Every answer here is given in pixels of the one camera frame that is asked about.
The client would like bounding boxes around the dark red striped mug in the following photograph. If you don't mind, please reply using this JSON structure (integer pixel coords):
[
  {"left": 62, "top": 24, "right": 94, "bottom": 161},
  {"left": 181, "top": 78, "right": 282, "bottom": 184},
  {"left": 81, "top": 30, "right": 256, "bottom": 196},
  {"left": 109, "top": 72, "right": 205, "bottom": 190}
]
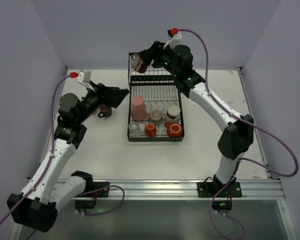
[{"left": 131, "top": 54, "right": 148, "bottom": 74}]

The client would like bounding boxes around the black mug brown interior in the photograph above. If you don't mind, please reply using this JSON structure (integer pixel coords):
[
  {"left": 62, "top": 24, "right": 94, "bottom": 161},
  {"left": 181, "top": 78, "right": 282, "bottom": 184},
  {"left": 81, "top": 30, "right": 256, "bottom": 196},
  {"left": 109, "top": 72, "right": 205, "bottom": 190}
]
[{"left": 97, "top": 105, "right": 113, "bottom": 118}]

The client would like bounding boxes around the tall pink plastic cup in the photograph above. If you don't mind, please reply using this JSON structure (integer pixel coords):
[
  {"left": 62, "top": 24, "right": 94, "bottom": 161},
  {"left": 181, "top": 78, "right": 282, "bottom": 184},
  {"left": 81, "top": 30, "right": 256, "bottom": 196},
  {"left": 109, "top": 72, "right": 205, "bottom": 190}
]
[{"left": 131, "top": 96, "right": 148, "bottom": 122}]

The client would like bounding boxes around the clear glass cup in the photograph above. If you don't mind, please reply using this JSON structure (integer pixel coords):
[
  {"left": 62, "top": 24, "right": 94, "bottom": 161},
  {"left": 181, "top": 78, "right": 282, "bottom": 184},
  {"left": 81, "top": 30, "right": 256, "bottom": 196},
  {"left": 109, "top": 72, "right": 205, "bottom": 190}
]
[{"left": 128, "top": 122, "right": 142, "bottom": 137}]

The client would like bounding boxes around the white steel cup wood band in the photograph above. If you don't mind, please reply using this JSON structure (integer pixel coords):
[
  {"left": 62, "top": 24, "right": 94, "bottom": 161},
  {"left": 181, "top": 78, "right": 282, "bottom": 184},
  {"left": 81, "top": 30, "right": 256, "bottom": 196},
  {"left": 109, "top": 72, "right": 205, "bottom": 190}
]
[{"left": 165, "top": 105, "right": 181, "bottom": 123}]

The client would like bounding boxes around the orange teacup white rim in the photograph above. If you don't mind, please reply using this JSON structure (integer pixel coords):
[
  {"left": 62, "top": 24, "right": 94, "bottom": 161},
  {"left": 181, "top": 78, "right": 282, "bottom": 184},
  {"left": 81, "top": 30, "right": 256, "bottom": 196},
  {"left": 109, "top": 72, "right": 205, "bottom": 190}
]
[{"left": 165, "top": 122, "right": 184, "bottom": 138}]

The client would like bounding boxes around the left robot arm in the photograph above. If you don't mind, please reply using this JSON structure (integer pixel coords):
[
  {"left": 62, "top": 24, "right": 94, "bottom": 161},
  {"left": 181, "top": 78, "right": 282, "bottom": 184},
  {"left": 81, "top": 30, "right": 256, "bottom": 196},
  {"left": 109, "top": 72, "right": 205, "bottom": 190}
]
[{"left": 7, "top": 83, "right": 130, "bottom": 233}]

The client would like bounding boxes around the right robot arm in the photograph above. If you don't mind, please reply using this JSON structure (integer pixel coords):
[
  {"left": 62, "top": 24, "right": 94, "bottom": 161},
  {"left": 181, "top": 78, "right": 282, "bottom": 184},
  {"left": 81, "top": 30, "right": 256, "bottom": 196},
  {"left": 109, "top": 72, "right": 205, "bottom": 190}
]
[{"left": 131, "top": 41, "right": 254, "bottom": 191}]

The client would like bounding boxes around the speckled beige ceramic cup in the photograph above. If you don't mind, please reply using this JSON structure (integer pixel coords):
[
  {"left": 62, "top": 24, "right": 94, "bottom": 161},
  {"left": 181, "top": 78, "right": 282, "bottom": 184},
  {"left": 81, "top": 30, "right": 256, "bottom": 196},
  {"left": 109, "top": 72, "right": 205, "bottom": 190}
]
[{"left": 149, "top": 110, "right": 163, "bottom": 125}]

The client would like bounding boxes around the small orange cup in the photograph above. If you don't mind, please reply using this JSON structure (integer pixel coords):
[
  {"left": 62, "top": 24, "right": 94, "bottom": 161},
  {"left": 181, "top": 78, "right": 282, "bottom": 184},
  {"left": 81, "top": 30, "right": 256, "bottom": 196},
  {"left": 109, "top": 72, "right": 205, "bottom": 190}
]
[{"left": 144, "top": 123, "right": 157, "bottom": 138}]

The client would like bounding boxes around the left controller box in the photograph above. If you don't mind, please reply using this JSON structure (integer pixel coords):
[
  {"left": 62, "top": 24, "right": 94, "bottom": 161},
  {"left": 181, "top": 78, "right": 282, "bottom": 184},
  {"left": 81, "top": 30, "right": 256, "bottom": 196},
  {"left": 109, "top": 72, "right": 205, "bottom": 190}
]
[{"left": 74, "top": 200, "right": 97, "bottom": 213}]

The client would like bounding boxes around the controller box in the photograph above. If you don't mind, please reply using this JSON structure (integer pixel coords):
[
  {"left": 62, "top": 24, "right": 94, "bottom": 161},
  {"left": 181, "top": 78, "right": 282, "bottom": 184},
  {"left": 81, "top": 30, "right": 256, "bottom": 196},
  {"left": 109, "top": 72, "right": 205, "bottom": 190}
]
[
  {"left": 74, "top": 200, "right": 97, "bottom": 213},
  {"left": 210, "top": 200, "right": 233, "bottom": 214}
]

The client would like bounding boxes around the right controller box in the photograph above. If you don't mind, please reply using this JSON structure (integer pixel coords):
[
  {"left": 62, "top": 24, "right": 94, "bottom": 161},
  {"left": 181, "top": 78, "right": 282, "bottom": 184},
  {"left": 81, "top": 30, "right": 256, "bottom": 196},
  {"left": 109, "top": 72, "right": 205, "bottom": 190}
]
[{"left": 210, "top": 200, "right": 233, "bottom": 214}]

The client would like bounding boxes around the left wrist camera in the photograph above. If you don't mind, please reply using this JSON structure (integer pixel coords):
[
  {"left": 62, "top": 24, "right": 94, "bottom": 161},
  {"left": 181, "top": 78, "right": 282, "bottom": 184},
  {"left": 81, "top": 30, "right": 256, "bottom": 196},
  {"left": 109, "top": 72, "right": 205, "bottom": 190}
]
[{"left": 76, "top": 69, "right": 93, "bottom": 90}]

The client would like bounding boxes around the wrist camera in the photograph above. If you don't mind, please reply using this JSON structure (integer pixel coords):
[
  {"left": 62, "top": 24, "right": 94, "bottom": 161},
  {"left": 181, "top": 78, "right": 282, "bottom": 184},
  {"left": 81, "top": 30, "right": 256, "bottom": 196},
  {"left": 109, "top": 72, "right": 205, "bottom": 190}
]
[
  {"left": 163, "top": 27, "right": 183, "bottom": 49},
  {"left": 76, "top": 69, "right": 93, "bottom": 90}
]

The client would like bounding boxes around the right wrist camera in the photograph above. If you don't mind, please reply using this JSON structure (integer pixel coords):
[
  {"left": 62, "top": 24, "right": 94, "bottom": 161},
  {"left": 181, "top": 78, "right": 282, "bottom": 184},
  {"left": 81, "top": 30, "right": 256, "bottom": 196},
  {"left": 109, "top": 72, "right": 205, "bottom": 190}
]
[{"left": 163, "top": 27, "right": 183, "bottom": 49}]

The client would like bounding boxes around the black wire dish rack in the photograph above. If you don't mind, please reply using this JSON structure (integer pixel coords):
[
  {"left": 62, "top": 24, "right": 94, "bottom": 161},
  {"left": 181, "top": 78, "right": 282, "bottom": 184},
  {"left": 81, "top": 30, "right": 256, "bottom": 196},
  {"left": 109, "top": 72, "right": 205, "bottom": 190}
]
[{"left": 127, "top": 52, "right": 185, "bottom": 143}]

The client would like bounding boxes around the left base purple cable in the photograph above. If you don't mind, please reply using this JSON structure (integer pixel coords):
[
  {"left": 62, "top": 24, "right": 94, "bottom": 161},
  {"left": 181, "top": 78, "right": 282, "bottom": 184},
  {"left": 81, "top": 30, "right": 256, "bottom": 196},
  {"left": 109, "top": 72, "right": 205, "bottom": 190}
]
[{"left": 77, "top": 184, "right": 126, "bottom": 217}]

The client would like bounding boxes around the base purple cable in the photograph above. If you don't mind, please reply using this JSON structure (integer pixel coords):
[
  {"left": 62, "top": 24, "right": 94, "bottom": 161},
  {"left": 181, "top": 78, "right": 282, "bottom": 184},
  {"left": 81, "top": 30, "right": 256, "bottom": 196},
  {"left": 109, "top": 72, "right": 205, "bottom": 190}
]
[
  {"left": 206, "top": 184, "right": 246, "bottom": 240},
  {"left": 77, "top": 184, "right": 126, "bottom": 217}
]

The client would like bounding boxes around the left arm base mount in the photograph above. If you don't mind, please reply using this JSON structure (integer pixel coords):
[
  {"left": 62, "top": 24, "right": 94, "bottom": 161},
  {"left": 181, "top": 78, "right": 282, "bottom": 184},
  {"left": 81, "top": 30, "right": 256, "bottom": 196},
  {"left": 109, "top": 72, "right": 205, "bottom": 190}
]
[{"left": 76, "top": 181, "right": 110, "bottom": 199}]

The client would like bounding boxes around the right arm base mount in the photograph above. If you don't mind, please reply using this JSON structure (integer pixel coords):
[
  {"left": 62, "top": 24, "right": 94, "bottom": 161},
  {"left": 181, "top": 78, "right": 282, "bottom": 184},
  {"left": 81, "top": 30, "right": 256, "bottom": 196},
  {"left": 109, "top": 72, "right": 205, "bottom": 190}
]
[{"left": 196, "top": 175, "right": 243, "bottom": 199}]

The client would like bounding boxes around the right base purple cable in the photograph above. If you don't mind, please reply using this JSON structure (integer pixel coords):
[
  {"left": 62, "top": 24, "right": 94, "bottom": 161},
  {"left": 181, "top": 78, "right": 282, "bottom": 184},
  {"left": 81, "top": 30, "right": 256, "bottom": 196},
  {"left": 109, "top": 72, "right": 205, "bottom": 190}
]
[{"left": 206, "top": 184, "right": 246, "bottom": 240}]

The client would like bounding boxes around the aluminium mounting rail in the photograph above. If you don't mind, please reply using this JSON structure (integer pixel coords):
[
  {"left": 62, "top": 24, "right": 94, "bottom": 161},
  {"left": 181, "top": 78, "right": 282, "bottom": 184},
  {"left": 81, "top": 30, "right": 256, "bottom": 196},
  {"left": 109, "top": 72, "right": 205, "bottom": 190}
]
[{"left": 94, "top": 179, "right": 285, "bottom": 201}]

